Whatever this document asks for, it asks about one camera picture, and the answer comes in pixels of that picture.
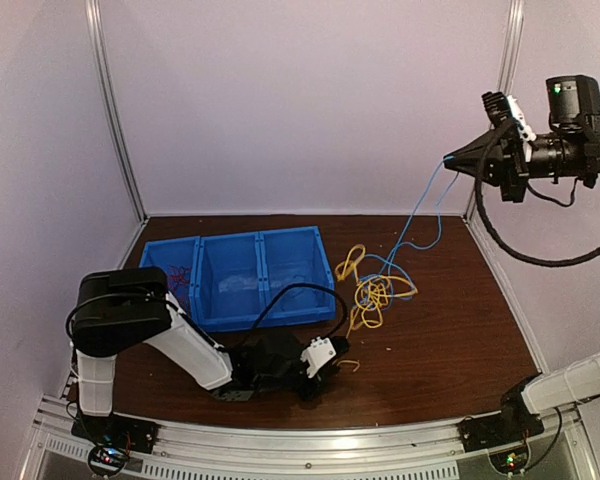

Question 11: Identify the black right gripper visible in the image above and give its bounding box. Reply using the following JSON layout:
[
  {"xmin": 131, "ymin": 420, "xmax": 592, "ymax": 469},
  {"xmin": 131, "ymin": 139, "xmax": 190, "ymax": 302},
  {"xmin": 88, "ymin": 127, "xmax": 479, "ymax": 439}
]
[{"xmin": 444, "ymin": 126, "xmax": 589, "ymax": 202}]

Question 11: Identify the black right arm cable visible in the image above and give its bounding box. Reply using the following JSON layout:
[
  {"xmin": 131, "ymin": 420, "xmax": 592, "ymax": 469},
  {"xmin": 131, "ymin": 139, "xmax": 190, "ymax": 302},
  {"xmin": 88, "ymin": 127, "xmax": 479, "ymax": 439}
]
[{"xmin": 474, "ymin": 124, "xmax": 600, "ymax": 267}]

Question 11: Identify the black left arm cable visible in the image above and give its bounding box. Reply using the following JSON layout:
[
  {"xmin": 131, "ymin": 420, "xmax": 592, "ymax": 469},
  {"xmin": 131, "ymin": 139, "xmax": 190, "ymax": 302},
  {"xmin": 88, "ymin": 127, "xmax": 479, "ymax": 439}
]
[{"xmin": 249, "ymin": 283, "xmax": 350, "ymax": 344}]

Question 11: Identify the right aluminium frame post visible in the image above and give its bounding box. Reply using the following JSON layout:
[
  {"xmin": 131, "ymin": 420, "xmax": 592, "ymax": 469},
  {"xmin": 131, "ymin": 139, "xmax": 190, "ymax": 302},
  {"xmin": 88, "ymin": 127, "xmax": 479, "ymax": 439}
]
[{"xmin": 462, "ymin": 0, "xmax": 525, "ymax": 221}]

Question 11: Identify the left circuit board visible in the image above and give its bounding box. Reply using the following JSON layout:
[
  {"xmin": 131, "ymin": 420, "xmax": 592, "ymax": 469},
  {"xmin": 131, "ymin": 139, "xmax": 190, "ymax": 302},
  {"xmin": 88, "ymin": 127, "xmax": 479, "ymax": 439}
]
[{"xmin": 87, "ymin": 446, "xmax": 129, "ymax": 476}]

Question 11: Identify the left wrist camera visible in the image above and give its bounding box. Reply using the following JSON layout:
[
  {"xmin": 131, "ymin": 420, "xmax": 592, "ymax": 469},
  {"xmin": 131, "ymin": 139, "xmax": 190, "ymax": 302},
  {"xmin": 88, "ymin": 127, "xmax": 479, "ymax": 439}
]
[{"xmin": 300, "ymin": 336, "xmax": 350, "ymax": 378}]

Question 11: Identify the blue plastic bin left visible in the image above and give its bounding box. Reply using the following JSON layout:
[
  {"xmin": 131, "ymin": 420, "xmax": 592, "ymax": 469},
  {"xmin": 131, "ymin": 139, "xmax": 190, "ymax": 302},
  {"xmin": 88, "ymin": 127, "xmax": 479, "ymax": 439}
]
[{"xmin": 139, "ymin": 236, "xmax": 200, "ymax": 317}]

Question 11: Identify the blue plastic bin right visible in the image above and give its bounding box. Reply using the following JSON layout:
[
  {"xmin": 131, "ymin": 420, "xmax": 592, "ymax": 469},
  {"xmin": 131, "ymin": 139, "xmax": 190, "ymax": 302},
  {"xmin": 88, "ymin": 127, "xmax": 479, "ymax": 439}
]
[{"xmin": 260, "ymin": 226, "xmax": 336, "ymax": 328}]

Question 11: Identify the right circuit board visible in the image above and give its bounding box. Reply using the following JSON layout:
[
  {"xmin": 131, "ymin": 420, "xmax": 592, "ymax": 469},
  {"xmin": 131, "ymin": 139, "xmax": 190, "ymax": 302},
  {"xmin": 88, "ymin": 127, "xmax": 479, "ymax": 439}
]
[{"xmin": 489, "ymin": 447, "xmax": 530, "ymax": 475}]

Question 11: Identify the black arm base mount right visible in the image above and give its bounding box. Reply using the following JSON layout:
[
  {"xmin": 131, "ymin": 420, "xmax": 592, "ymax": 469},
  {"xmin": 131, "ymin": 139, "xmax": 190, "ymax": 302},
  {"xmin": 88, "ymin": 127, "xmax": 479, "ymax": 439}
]
[{"xmin": 457, "ymin": 414, "xmax": 545, "ymax": 452}]

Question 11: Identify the left aluminium frame post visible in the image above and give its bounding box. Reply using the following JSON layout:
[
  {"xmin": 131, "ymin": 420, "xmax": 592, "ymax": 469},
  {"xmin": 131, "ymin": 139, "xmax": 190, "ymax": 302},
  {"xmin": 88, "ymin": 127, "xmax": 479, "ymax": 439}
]
[{"xmin": 84, "ymin": 0, "xmax": 148, "ymax": 223}]

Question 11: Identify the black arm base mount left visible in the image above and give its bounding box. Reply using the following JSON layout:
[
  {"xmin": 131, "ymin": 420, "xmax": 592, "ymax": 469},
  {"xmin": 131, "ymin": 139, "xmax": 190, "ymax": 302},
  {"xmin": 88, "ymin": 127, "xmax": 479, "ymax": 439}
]
[{"xmin": 71, "ymin": 414, "xmax": 158, "ymax": 454}]

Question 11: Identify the blue cable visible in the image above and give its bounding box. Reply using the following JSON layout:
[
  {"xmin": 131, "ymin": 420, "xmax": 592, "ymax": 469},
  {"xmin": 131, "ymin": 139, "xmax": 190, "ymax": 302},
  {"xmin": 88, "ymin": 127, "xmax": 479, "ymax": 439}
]
[{"xmin": 357, "ymin": 155, "xmax": 464, "ymax": 306}]

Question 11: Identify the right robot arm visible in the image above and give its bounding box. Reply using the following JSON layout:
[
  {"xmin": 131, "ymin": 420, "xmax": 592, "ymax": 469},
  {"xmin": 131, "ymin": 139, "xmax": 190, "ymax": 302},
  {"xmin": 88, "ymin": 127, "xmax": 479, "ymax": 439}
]
[{"xmin": 443, "ymin": 75, "xmax": 600, "ymax": 442}]

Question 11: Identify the aluminium frame post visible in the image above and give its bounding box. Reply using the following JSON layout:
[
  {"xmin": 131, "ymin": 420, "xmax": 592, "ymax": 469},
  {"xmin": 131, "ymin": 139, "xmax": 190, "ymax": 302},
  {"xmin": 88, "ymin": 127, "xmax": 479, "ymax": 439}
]
[
  {"xmin": 462, "ymin": 0, "xmax": 525, "ymax": 221},
  {"xmin": 84, "ymin": 0, "xmax": 148, "ymax": 223}
]

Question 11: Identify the circuit board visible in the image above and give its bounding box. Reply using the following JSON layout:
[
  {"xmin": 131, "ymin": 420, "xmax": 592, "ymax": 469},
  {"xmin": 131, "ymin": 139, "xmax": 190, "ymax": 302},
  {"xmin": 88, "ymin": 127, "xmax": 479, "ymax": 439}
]
[
  {"xmin": 489, "ymin": 447, "xmax": 530, "ymax": 475},
  {"xmin": 87, "ymin": 446, "xmax": 129, "ymax": 476}
]

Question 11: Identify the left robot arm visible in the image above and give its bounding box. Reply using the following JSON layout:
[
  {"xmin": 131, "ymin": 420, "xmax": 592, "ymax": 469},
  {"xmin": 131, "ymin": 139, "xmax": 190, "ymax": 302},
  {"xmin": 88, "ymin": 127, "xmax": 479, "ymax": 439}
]
[{"xmin": 65, "ymin": 267, "xmax": 350, "ymax": 444}]

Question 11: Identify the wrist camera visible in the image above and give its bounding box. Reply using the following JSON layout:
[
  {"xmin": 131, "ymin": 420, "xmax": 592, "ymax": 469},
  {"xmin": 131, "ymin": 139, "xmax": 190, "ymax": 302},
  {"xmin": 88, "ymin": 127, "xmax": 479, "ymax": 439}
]
[
  {"xmin": 300, "ymin": 336, "xmax": 350, "ymax": 378},
  {"xmin": 481, "ymin": 91, "xmax": 537, "ymax": 143}
]

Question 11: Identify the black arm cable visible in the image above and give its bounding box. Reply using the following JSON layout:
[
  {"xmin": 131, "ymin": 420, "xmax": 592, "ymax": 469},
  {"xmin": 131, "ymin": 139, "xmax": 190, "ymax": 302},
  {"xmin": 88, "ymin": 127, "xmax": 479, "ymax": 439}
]
[
  {"xmin": 249, "ymin": 283, "xmax": 350, "ymax": 344},
  {"xmin": 474, "ymin": 124, "xmax": 600, "ymax": 267}
]

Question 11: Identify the aluminium front rail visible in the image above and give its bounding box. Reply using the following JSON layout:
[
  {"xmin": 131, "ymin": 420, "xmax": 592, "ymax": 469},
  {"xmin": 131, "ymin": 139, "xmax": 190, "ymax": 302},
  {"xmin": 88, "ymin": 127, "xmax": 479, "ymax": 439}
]
[{"xmin": 16, "ymin": 397, "xmax": 600, "ymax": 479}]

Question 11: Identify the yellow cable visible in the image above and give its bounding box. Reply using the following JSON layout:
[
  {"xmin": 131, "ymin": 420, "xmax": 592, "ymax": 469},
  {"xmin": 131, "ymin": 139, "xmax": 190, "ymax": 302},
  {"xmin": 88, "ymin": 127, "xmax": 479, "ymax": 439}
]
[{"xmin": 334, "ymin": 243, "xmax": 415, "ymax": 374}]

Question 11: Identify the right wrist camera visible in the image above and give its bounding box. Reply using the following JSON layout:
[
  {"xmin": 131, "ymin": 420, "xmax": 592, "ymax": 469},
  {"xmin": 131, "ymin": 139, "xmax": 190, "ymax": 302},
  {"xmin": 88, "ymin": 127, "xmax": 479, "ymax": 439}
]
[{"xmin": 481, "ymin": 91, "xmax": 537, "ymax": 143}]

